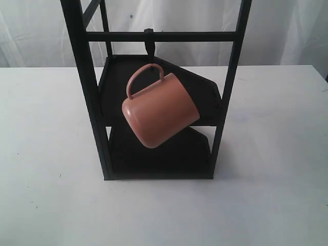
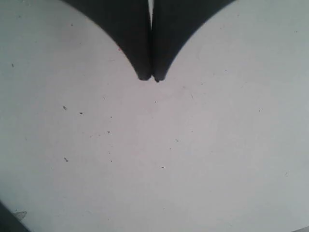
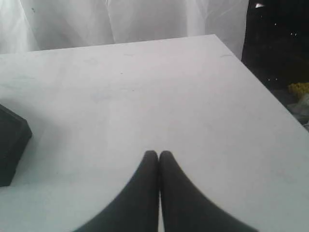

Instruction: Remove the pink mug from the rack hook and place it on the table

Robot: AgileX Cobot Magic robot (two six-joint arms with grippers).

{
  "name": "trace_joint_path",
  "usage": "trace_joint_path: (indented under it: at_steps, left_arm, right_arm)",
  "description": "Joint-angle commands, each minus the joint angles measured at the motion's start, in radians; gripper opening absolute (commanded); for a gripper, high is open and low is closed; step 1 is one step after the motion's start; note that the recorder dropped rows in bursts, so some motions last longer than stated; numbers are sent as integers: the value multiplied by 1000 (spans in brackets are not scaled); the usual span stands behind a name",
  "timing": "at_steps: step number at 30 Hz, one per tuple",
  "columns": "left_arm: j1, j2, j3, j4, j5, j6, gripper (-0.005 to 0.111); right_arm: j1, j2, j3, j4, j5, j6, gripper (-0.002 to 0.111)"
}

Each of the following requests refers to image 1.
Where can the pink ceramic mug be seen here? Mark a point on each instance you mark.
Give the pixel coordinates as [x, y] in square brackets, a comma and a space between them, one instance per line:
[160, 110]

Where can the black metal shelf rack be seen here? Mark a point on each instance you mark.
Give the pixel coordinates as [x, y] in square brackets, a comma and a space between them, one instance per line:
[105, 60]

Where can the white backdrop curtain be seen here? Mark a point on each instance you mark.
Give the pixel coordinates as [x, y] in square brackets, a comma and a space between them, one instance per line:
[34, 33]

